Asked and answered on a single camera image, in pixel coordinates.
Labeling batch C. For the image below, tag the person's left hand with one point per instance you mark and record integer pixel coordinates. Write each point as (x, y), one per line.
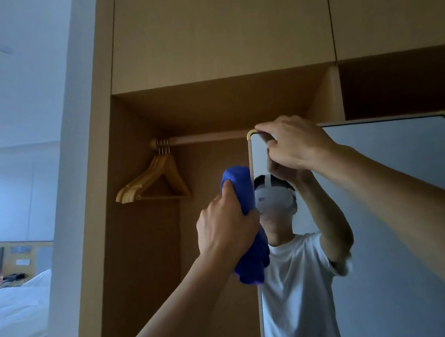
(222, 228)

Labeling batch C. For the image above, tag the person's right forearm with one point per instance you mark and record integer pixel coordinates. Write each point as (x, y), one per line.
(418, 209)

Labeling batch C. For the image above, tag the person's left forearm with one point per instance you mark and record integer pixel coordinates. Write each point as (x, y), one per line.
(162, 327)

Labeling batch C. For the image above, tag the blue microfibre cloth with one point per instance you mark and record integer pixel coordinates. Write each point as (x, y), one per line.
(256, 260)

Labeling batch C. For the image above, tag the wooden wardrobe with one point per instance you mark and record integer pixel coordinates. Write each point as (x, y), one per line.
(134, 248)

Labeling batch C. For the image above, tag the person's right hand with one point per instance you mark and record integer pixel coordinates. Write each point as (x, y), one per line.
(297, 143)

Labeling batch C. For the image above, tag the wooden clothes rail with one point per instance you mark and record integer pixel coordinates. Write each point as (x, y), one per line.
(201, 138)

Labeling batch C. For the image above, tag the tall framed mirror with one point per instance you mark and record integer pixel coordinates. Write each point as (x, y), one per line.
(400, 232)

